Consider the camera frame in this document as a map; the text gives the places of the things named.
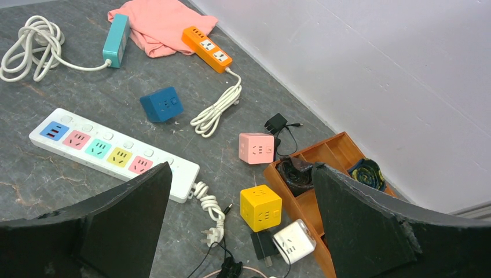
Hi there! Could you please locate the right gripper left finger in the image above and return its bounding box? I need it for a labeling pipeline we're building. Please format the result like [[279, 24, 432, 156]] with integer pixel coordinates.
[[1, 163, 173, 277]]

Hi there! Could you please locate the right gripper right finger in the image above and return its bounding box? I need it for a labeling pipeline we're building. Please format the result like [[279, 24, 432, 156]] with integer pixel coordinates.
[[312, 163, 490, 277]]

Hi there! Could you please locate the white multicolour power strip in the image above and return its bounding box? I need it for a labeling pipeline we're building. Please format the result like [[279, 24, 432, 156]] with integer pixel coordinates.
[[29, 108, 207, 203]]

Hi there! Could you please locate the yellow cube plug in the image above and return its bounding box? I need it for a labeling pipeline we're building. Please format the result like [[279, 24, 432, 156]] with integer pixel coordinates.
[[240, 184, 282, 232]]

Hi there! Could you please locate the blue cube plug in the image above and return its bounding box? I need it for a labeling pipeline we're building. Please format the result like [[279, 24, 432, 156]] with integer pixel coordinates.
[[140, 86, 184, 123]]

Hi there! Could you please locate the pink cube plug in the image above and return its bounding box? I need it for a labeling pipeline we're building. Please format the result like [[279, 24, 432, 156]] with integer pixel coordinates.
[[239, 133, 274, 164]]

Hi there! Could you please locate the black charger plug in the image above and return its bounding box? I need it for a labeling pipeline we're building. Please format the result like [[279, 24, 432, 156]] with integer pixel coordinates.
[[264, 113, 303, 156]]

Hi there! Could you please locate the white cube plug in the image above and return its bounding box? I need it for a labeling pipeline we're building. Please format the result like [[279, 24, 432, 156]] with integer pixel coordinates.
[[273, 219, 317, 265]]

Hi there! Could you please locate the blue yellow coiled item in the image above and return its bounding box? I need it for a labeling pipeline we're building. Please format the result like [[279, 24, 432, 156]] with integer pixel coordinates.
[[347, 158, 386, 191]]

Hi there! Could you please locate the orange wooden divided tray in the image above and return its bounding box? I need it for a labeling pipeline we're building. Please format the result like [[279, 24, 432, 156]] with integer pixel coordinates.
[[263, 131, 398, 278]]

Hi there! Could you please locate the black adapter near tray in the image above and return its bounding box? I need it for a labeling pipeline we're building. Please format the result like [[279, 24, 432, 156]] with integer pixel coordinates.
[[251, 230, 279, 267]]

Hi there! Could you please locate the teal power strip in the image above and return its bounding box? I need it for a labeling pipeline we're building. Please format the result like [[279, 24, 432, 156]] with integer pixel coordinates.
[[102, 14, 130, 68]]

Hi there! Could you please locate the orange power strip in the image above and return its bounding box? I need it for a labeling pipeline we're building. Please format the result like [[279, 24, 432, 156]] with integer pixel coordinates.
[[181, 26, 233, 74]]

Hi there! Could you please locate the pink cloth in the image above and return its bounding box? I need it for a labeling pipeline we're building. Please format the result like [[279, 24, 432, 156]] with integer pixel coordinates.
[[108, 0, 218, 58]]

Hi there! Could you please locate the black coiled strap left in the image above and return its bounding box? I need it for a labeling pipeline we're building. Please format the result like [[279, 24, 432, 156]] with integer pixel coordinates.
[[276, 156, 316, 197]]

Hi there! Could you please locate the white cord of orange strip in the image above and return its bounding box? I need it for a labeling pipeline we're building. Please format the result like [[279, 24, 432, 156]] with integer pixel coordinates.
[[189, 67, 243, 139]]

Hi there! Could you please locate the white cord of teal strip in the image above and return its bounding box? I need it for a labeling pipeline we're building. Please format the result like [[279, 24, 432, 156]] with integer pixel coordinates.
[[0, 15, 112, 83]]

